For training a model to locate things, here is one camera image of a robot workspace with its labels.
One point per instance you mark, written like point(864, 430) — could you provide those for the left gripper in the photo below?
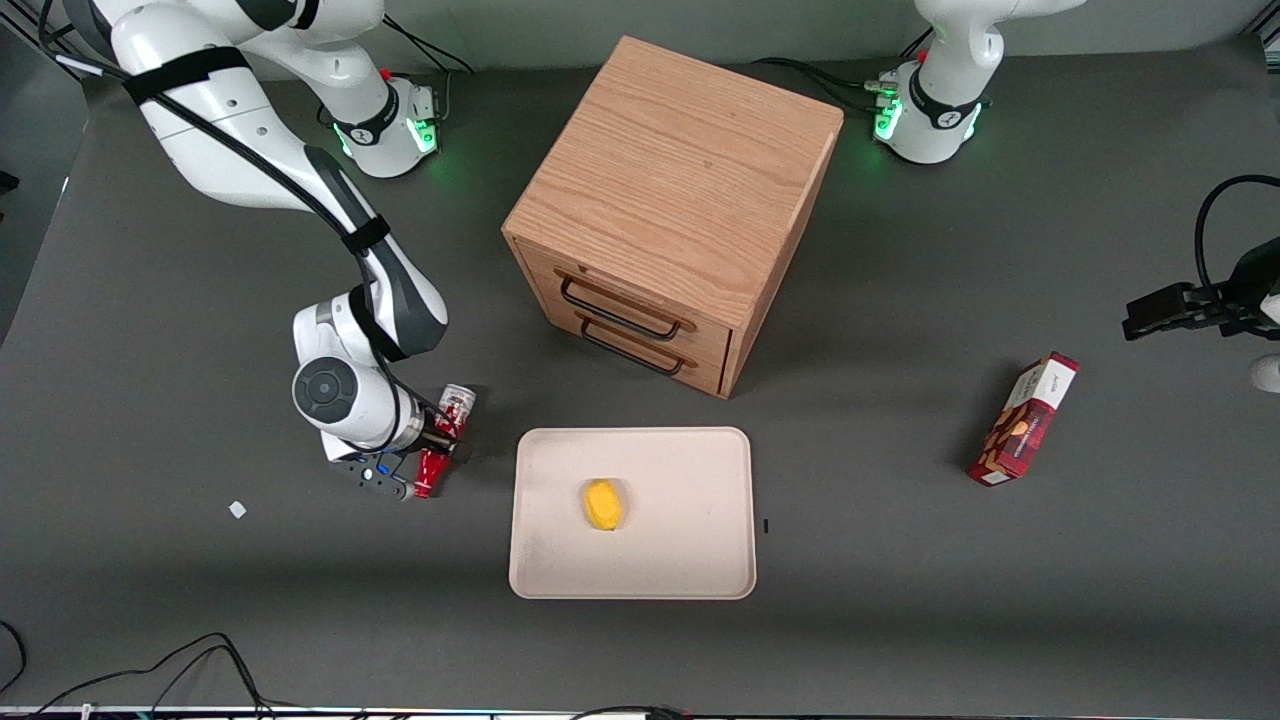
point(1248, 283)

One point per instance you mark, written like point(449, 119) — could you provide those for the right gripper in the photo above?
point(436, 436)

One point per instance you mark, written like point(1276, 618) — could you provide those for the red coke bottle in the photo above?
point(455, 405)

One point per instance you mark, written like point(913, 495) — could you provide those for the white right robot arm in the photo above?
point(230, 150)

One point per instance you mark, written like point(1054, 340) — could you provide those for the beige plastic tray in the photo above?
point(660, 540)

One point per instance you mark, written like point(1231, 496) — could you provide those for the yellow lemon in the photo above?
point(603, 504)

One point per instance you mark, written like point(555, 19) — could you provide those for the red cookie box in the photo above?
point(1025, 420)

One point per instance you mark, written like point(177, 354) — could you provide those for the wooden drawer cabinet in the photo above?
point(680, 180)

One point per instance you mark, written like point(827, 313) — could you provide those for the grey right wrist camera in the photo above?
point(372, 477)

